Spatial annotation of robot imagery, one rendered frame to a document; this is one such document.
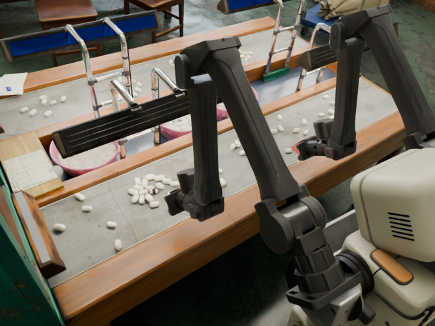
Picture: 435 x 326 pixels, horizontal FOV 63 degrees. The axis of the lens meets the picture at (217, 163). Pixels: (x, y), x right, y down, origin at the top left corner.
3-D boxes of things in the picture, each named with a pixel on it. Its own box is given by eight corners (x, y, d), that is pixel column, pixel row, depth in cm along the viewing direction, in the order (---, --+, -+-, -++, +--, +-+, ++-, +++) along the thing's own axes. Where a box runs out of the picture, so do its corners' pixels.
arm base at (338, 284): (316, 312, 58) (366, 279, 63) (298, 264, 58) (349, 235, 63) (286, 301, 66) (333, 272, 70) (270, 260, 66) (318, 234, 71)
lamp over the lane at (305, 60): (398, 39, 170) (405, 25, 165) (308, 72, 142) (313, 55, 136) (384, 32, 174) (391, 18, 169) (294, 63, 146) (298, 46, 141)
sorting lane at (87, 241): (404, 108, 187) (406, 105, 185) (52, 291, 104) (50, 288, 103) (359, 80, 203) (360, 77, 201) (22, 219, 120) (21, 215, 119)
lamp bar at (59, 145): (239, 96, 126) (243, 79, 121) (62, 160, 97) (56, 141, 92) (226, 85, 130) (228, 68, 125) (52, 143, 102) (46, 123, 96)
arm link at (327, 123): (334, 159, 112) (356, 150, 115) (327, 124, 110) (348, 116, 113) (312, 156, 123) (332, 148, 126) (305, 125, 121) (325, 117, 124)
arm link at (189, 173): (197, 220, 91) (225, 209, 95) (186, 178, 88) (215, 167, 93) (178, 213, 101) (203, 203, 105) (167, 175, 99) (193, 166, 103)
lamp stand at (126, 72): (138, 125, 165) (130, 34, 133) (97, 140, 156) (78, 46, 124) (120, 103, 175) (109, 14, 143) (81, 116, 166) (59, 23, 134)
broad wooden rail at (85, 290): (411, 141, 190) (428, 114, 177) (76, 343, 108) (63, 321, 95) (392, 129, 197) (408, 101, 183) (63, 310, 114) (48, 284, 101)
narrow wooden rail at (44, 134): (314, 63, 224) (320, 47, 216) (4, 171, 142) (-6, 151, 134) (309, 59, 227) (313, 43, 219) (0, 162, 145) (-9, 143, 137)
